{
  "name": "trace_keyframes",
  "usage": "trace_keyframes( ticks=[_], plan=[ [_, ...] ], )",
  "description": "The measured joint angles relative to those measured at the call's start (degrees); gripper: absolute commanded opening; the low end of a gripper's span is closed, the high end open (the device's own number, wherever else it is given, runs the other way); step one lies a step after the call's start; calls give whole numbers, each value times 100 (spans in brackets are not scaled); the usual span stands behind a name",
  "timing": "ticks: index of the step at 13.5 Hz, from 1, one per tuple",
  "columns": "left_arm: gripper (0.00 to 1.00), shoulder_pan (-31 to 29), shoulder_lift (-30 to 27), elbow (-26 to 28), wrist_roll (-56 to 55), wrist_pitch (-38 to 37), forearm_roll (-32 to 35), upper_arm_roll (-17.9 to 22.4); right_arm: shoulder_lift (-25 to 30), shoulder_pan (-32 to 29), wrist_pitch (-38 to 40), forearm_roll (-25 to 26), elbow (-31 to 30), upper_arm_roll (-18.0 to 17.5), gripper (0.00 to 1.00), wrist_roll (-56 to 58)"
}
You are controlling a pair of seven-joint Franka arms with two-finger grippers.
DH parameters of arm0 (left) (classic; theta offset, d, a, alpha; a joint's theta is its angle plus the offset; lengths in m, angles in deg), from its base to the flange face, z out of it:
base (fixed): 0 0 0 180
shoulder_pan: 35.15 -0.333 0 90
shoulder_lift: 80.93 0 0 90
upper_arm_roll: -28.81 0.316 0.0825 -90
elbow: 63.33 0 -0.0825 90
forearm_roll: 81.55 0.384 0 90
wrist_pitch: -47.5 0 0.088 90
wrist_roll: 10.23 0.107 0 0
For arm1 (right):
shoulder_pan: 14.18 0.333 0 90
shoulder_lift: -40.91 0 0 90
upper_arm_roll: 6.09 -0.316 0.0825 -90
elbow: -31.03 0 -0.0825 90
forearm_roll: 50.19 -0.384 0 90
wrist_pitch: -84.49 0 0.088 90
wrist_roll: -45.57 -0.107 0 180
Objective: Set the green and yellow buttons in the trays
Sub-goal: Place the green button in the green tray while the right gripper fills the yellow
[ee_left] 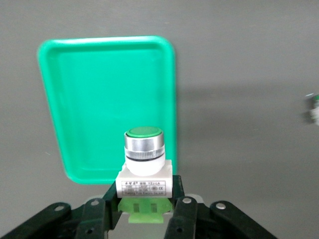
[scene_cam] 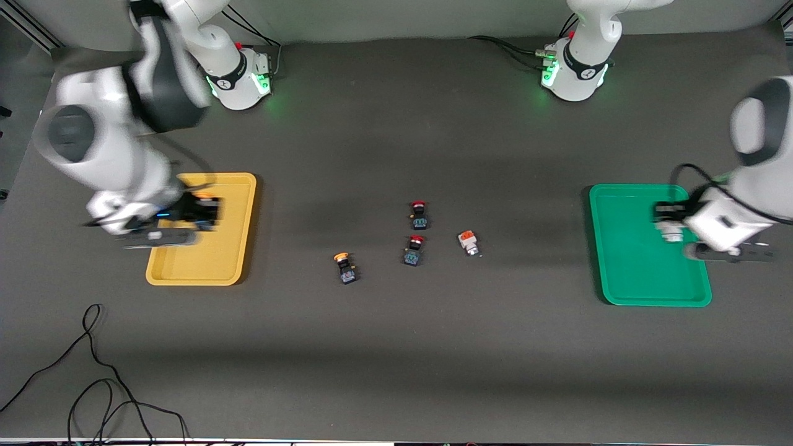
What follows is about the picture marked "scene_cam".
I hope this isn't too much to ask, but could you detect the yellow plastic tray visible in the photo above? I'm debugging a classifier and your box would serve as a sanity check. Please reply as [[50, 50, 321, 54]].
[[146, 172, 258, 287]]

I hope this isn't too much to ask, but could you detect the green square push button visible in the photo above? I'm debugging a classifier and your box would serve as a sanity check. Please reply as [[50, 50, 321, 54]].
[[656, 218, 686, 244]]

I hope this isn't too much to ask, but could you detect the green plastic tray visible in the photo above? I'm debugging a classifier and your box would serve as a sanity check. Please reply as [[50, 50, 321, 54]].
[[588, 183, 713, 308]]

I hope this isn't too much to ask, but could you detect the aluminium profile rail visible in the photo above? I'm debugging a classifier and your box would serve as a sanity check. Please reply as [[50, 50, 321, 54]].
[[0, 11, 64, 51]]

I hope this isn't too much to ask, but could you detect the thin black loose cable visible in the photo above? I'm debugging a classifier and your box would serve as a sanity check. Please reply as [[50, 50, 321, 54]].
[[0, 303, 190, 446]]

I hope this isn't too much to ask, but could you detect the black right arm base cable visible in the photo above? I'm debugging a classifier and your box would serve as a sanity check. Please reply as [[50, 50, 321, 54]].
[[222, 4, 283, 79]]

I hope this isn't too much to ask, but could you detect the black left arm base cable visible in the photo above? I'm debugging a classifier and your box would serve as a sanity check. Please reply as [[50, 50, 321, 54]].
[[467, 15, 578, 70]]

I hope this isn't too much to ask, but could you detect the black arm base cable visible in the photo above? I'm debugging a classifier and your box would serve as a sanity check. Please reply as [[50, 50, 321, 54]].
[[467, 15, 578, 70], [222, 4, 283, 79]]

